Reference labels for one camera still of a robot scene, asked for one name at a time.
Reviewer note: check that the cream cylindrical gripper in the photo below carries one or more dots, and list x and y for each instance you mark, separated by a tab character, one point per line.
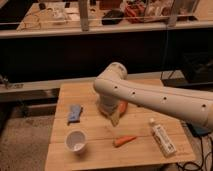
114	118

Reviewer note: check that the red tool on bench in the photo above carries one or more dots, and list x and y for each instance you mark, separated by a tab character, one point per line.
134	13

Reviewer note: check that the grey right metal post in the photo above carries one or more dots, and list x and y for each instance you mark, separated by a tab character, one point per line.
174	13

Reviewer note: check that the orange round plate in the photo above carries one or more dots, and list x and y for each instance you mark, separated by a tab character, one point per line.
113	110

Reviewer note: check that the white glue bottle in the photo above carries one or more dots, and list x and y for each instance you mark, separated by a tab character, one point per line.
161	137

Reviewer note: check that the blue folded cloth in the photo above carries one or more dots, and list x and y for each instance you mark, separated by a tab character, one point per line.
74	114

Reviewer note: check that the grey vertical metal post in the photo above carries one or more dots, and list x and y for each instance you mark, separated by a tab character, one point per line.
83	11

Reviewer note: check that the orange carrot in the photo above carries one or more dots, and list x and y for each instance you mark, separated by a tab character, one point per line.
123	140

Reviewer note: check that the black object on bench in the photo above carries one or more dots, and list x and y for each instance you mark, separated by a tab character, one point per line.
112	17

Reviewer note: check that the black power adapter box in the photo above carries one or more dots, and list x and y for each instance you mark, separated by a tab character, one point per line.
198	131

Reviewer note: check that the white paper cup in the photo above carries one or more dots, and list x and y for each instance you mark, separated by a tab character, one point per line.
75	141

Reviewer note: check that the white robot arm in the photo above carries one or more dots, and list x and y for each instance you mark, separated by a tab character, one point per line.
192	106

